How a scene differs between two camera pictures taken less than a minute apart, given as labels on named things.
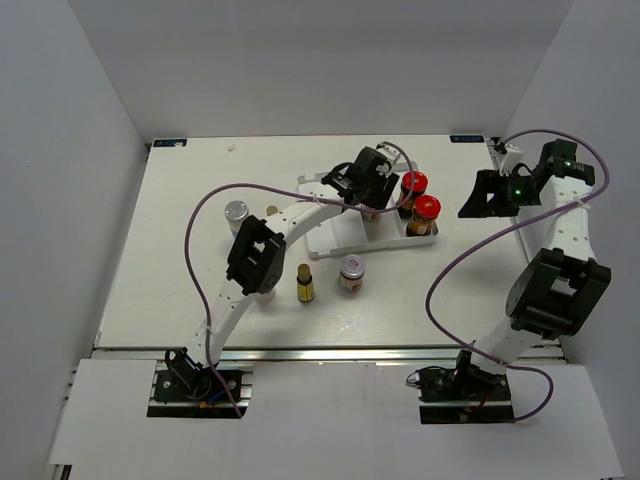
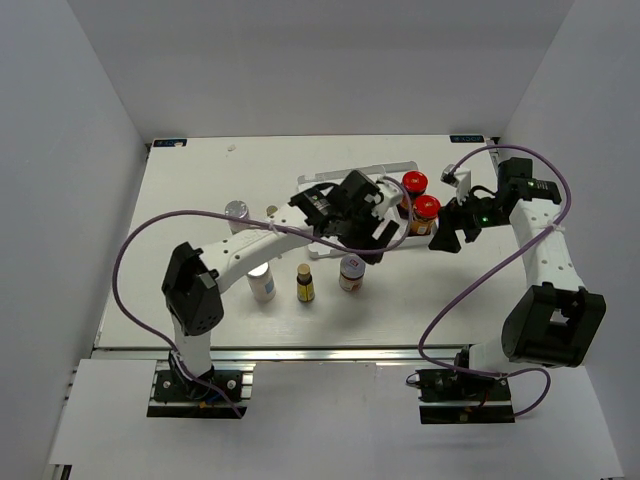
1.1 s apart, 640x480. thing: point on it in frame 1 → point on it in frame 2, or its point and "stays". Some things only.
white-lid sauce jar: (352, 271) stays
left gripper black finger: (389, 188) → (388, 234)
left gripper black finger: (375, 198) → (363, 240)
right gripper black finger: (505, 210) → (472, 234)
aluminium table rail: (191, 355) stays
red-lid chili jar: (425, 210) stays
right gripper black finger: (477, 205) → (445, 237)
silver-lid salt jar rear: (235, 212) stays
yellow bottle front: (305, 285) stays
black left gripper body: (380, 181) → (358, 220)
